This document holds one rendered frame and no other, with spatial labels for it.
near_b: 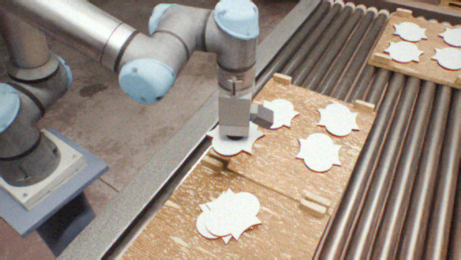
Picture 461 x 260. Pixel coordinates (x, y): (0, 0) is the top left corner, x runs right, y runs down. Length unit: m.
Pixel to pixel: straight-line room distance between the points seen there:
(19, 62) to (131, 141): 1.48
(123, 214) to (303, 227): 0.42
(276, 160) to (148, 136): 1.52
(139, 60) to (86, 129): 2.00
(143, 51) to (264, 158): 0.50
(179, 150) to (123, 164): 1.26
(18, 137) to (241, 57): 0.57
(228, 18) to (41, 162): 0.63
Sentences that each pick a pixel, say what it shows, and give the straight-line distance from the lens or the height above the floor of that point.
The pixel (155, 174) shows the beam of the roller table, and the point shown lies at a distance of 0.96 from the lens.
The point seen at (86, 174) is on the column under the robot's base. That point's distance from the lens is 1.07.
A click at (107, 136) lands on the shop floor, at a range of 2.44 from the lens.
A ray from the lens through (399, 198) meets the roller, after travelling 0.98.
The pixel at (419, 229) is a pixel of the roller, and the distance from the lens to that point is 0.94.
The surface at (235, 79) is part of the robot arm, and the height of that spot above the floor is 1.26.
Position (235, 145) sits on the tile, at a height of 1.07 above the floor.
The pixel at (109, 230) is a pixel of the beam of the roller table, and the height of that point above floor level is 0.92.
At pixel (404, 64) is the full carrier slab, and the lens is 1.41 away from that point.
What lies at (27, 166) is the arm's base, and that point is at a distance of 1.02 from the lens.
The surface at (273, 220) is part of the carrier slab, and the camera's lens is 0.84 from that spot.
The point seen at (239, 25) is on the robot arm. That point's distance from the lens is 0.61.
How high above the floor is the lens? 1.65
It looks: 45 degrees down
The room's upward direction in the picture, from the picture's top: straight up
